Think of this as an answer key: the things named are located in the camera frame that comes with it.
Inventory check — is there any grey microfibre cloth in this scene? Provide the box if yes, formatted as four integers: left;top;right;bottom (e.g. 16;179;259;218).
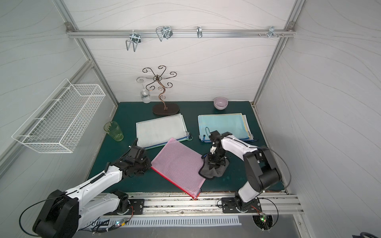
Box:
198;154;230;180

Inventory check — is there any pink mesh document bag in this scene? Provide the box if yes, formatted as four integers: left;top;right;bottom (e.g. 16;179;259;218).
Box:
151;138;205;199

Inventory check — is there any white mesh document bag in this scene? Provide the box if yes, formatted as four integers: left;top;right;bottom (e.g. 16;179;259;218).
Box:
202;114;256;143

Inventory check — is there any yellow mesh document bag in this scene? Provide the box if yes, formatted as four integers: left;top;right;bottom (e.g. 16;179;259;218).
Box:
242;115;253;141

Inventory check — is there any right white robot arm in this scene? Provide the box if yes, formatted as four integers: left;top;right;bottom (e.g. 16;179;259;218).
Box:
199;131;282;203

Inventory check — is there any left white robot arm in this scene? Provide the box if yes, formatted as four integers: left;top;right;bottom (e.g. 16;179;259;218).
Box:
32;156;151;238

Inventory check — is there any stack of coloured document bags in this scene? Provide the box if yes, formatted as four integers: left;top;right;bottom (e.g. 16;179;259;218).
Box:
136;114;190;149

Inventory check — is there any green drinking glass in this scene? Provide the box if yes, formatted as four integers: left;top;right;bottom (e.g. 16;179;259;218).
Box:
104;121;124;142

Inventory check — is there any purple bowl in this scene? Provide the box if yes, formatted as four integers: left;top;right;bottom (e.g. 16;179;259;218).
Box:
213;97;229;111

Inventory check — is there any bronze scroll stand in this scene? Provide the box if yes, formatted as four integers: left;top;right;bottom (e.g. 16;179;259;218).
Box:
142;65;180;116

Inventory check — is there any hanging wine glass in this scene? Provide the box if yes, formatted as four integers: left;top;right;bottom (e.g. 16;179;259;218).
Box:
137;77;151;104

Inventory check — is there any metal hook clamp left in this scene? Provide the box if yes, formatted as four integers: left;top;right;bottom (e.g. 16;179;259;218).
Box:
126;32;141;52

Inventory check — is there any metal hook clamp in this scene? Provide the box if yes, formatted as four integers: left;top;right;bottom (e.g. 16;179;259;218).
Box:
155;26;173;42
126;32;141;52

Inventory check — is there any metal hook clamp middle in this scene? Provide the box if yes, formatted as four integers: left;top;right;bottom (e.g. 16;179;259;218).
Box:
155;26;173;42

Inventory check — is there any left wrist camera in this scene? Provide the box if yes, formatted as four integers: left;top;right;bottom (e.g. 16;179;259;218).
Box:
127;146;146;163

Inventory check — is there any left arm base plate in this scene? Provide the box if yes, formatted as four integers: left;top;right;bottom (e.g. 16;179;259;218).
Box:
104;198;145;216

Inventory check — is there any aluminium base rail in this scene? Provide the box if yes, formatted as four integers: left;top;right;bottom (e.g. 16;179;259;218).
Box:
129;191;304;217

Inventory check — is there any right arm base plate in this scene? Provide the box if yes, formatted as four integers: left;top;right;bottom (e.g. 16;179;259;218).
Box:
220;197;262;214

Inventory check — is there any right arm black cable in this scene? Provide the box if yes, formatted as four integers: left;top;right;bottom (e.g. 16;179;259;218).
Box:
266;147;292;191

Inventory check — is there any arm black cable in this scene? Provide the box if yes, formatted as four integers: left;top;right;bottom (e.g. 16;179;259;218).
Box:
19;194;69;237
266;147;292;191

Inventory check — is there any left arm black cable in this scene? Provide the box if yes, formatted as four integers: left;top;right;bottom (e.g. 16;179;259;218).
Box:
19;194;69;237

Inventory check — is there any white wire basket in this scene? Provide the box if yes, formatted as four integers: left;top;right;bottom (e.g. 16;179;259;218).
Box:
12;79;105;154

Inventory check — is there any metal ring clamp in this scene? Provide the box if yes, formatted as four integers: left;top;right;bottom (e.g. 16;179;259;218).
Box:
196;26;203;39

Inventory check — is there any metal bracket right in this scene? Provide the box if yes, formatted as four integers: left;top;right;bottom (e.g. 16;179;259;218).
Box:
258;26;284;38

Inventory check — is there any aluminium top rail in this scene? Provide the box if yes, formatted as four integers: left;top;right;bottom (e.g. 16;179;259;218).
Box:
66;28;296;39

